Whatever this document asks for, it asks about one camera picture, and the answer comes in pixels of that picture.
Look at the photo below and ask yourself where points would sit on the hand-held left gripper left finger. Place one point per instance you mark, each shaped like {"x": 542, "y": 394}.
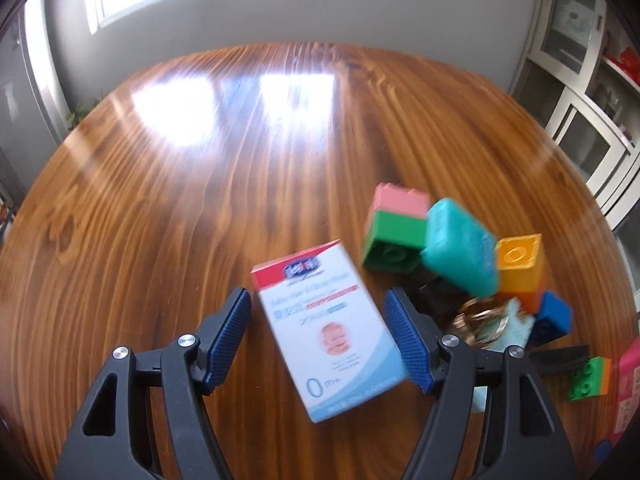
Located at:
{"x": 227, "y": 340}

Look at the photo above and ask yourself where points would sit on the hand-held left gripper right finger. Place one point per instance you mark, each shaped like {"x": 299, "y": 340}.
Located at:
{"x": 407, "y": 345}

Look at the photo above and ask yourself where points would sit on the white red-topped carton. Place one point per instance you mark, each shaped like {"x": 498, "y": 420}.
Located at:
{"x": 325, "y": 335}

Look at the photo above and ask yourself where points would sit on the pink green building block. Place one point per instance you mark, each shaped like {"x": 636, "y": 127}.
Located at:
{"x": 395, "y": 230}

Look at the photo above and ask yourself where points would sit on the blue building block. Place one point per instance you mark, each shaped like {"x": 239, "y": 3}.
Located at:
{"x": 552, "y": 315}

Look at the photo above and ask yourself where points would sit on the pink tin box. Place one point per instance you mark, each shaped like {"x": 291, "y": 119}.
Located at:
{"x": 629, "y": 390}

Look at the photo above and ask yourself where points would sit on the small black case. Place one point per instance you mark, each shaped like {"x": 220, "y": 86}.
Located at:
{"x": 432, "y": 295}

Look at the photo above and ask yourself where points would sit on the small teal white box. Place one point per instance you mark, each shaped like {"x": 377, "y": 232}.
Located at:
{"x": 515, "y": 330}

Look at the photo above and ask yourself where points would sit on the teal floss container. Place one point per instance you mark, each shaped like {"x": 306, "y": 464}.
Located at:
{"x": 460, "y": 250}

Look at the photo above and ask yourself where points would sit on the orange yellow building block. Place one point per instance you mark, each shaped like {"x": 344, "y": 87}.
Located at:
{"x": 520, "y": 275}

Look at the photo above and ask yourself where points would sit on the black comb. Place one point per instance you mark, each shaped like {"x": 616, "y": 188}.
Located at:
{"x": 560, "y": 358}

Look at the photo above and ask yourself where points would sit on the green orange building block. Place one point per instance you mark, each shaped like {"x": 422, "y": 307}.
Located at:
{"x": 585, "y": 382}

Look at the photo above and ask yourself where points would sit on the white glass-door cabinet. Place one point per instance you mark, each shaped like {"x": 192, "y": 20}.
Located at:
{"x": 565, "y": 125}

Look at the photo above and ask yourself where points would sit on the green potted plant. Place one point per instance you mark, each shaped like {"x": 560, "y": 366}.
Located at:
{"x": 77, "y": 112}

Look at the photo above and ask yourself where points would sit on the red plastic bag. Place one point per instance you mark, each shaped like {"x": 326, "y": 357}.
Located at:
{"x": 629, "y": 59}

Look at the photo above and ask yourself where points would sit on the white box in cabinet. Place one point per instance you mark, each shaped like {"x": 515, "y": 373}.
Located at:
{"x": 572, "y": 15}

